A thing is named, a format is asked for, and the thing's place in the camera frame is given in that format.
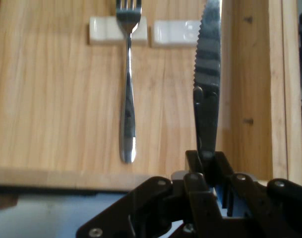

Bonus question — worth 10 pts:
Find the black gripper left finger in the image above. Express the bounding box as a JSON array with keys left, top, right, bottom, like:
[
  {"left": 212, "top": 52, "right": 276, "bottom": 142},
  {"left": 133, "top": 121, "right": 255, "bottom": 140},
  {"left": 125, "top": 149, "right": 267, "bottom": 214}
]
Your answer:
[{"left": 76, "top": 150, "right": 224, "bottom": 238}]

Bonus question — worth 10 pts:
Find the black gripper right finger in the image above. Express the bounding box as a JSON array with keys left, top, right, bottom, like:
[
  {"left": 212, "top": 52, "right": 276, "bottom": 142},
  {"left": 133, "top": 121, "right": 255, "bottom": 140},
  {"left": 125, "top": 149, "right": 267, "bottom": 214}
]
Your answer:
[{"left": 207, "top": 151, "right": 302, "bottom": 238}]

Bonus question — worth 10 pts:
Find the silver metal fork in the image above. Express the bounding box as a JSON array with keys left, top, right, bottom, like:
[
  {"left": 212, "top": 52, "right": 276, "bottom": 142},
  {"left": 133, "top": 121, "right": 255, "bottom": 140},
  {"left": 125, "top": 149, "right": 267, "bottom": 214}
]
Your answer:
[{"left": 115, "top": 0, "right": 143, "bottom": 164}]

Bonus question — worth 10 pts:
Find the silver serrated table knife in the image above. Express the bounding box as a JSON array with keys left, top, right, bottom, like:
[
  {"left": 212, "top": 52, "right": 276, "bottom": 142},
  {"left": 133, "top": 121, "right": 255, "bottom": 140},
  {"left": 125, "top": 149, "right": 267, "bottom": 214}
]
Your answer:
[{"left": 191, "top": 0, "right": 223, "bottom": 159}]

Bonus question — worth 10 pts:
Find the light wooden drawer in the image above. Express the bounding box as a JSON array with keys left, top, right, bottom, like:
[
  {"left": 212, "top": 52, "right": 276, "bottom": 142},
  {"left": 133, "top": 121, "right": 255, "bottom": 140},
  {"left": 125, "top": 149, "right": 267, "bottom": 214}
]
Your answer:
[{"left": 0, "top": 0, "right": 302, "bottom": 192}]

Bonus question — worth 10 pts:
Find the white ceramic cutlery rest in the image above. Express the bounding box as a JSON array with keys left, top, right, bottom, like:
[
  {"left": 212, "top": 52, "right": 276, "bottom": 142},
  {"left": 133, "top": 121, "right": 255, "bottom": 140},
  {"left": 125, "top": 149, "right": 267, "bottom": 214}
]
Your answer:
[
  {"left": 88, "top": 16, "right": 149, "bottom": 47},
  {"left": 150, "top": 20, "right": 202, "bottom": 49}
]

